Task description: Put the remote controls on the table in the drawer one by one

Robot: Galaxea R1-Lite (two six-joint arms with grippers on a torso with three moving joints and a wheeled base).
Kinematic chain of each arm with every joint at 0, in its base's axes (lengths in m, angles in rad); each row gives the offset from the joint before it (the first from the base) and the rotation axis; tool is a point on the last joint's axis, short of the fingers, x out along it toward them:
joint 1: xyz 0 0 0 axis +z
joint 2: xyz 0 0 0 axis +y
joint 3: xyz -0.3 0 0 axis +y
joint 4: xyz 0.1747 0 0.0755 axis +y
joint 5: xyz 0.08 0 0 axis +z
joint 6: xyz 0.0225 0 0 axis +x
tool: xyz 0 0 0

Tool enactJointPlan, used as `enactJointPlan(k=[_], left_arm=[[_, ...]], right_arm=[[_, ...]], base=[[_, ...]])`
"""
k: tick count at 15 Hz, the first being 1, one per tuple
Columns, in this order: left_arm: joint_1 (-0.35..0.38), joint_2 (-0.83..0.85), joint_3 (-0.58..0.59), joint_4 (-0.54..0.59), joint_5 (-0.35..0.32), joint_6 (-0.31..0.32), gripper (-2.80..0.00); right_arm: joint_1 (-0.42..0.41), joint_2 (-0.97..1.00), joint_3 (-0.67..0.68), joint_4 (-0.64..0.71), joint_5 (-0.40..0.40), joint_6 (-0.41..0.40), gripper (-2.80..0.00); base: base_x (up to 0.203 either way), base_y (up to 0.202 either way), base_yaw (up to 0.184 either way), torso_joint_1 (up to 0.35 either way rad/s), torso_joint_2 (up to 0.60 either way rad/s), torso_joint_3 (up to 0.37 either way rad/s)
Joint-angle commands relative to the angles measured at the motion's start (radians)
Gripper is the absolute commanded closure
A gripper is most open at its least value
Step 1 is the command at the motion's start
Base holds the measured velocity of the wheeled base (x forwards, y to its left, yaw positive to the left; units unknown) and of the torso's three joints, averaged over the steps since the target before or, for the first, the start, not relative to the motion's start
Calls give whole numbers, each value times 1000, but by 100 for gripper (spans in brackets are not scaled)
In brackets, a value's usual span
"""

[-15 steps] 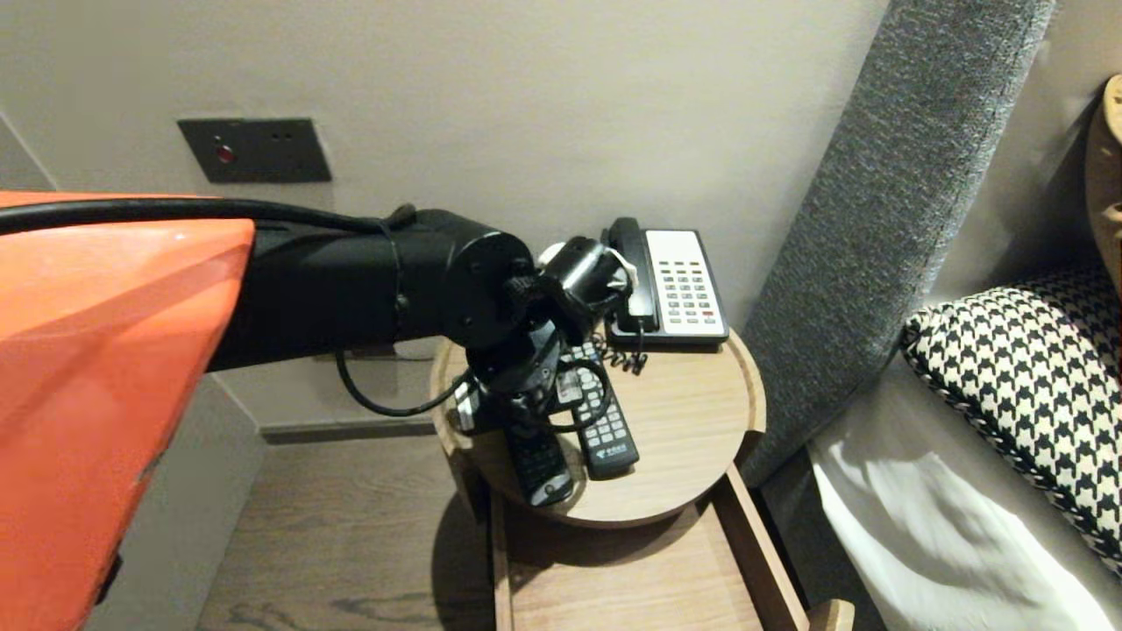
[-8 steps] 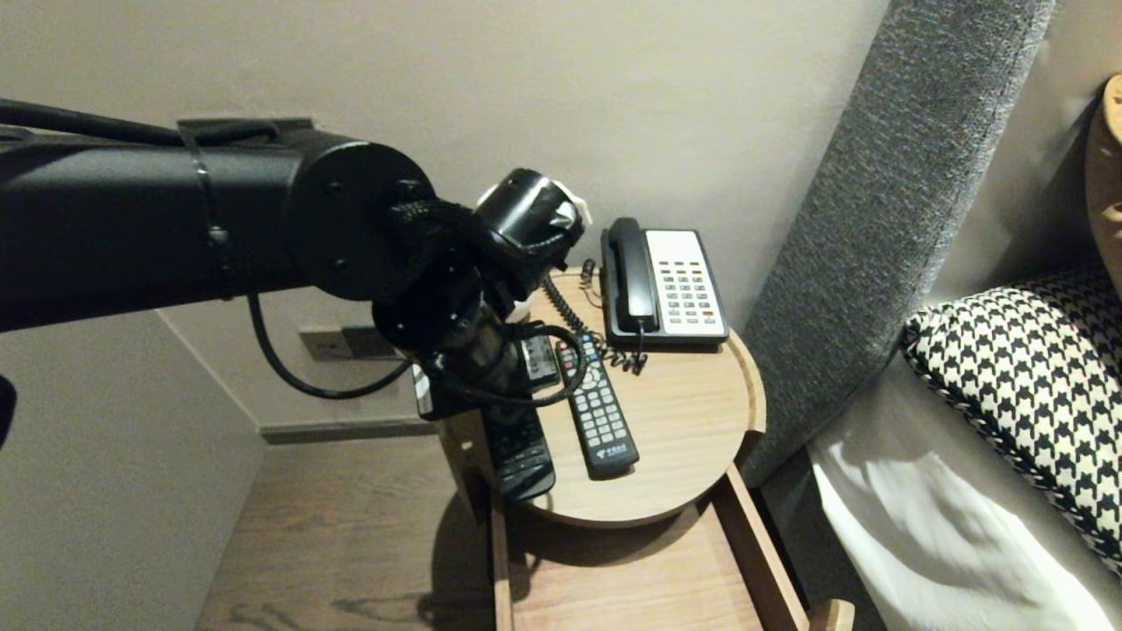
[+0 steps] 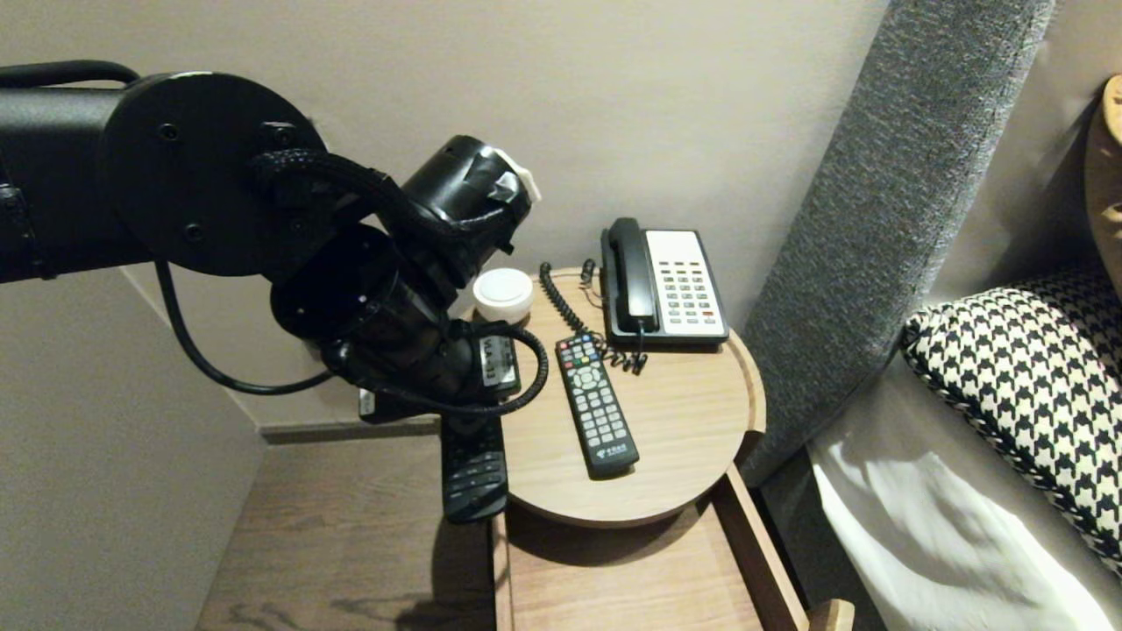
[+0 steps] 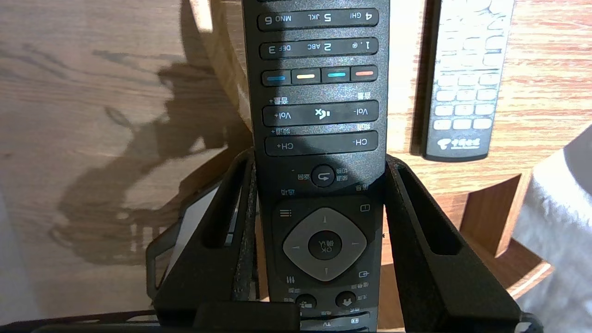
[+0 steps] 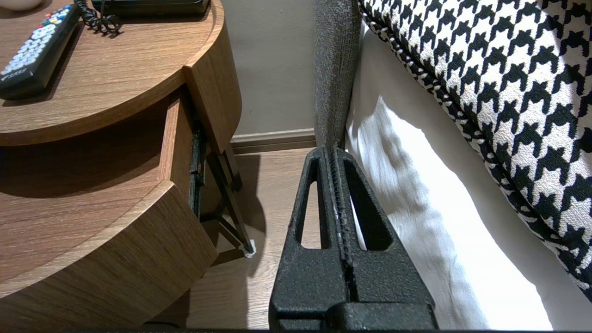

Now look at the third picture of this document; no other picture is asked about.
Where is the black remote grey navigation pad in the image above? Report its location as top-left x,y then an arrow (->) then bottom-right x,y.
441,419 -> 509,525

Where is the wooden nightstand drawer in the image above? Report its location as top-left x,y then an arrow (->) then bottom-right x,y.
491,464 -> 856,631

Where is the small white round device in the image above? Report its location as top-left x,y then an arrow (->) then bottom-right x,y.
473,268 -> 535,327

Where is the black telephone handset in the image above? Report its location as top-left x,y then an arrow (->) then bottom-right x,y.
607,218 -> 660,334

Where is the round wooden nightstand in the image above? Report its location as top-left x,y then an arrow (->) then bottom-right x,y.
430,267 -> 766,529

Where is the black and white telephone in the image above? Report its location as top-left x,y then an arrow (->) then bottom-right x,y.
600,230 -> 730,353

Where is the dark grey bed base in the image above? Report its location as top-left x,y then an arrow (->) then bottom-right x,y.
756,443 -> 886,631

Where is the grey fabric headboard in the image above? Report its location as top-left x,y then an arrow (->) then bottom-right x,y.
741,0 -> 1053,487

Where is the white bed sheet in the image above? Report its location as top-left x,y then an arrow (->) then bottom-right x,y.
806,351 -> 1122,631

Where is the black white houndstooth pillow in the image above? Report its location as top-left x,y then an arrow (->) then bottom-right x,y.
901,267 -> 1122,579

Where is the light wooden rounded object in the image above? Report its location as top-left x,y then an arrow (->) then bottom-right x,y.
1084,74 -> 1122,303

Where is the braided black wrist cable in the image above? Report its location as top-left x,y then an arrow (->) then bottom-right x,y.
254,149 -> 550,418

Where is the black coiled telephone cord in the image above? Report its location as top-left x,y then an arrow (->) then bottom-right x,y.
538,261 -> 650,376

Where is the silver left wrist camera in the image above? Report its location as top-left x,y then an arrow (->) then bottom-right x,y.
359,390 -> 439,423

